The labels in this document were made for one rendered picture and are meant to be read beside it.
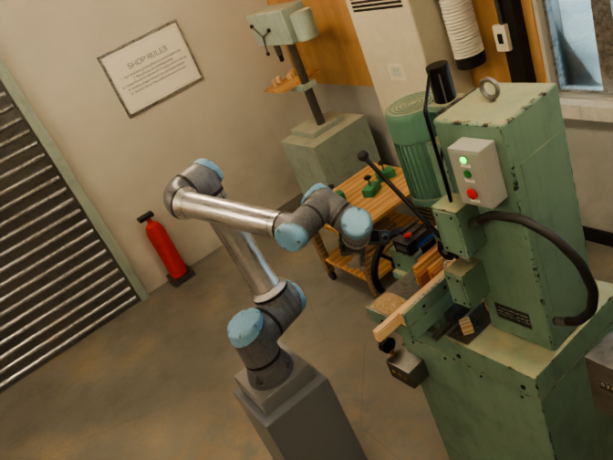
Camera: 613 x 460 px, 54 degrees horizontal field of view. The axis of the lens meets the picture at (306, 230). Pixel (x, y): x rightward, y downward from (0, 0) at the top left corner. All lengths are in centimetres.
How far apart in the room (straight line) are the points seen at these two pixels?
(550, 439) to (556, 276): 51
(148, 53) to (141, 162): 78
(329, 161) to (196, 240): 137
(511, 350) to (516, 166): 61
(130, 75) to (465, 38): 238
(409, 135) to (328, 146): 240
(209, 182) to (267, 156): 288
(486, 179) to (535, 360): 60
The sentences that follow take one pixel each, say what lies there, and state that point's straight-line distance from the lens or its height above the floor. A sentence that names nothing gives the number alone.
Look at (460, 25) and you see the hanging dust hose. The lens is 321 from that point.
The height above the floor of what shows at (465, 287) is 104.
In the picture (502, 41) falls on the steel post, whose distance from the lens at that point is 315.
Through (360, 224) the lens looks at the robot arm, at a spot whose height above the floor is 128.
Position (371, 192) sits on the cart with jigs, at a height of 57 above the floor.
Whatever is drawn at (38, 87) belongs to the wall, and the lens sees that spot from 442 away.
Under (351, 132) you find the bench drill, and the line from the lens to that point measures 422.
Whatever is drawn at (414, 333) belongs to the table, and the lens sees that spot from 193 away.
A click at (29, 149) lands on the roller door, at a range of 441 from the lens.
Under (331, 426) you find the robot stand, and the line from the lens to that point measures 252.
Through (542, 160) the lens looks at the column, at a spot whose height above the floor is 137.
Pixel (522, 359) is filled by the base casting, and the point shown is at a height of 80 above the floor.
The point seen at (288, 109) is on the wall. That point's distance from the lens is 506.
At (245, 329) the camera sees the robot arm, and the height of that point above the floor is 89.
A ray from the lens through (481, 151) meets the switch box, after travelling 145.
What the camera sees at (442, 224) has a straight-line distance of 165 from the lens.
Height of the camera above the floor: 211
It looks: 27 degrees down
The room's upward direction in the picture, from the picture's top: 24 degrees counter-clockwise
